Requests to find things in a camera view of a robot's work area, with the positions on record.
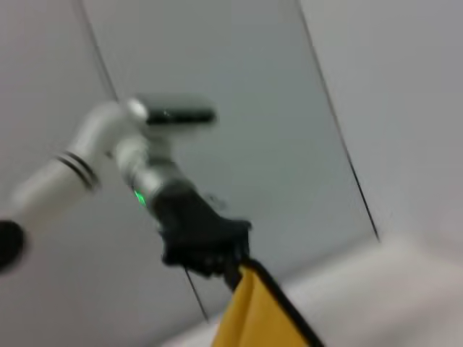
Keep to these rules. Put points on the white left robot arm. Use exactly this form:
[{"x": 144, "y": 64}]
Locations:
[{"x": 54, "y": 180}]

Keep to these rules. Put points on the yellow towel with black trim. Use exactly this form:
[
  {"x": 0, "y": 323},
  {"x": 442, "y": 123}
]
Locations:
[{"x": 260, "y": 314}]

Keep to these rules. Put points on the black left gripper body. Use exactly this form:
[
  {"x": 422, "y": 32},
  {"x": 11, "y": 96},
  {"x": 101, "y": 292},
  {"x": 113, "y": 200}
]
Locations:
[{"x": 195, "y": 224}]

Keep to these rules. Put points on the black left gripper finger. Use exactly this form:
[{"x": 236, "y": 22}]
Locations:
[
  {"x": 235, "y": 269},
  {"x": 202, "y": 269}
]

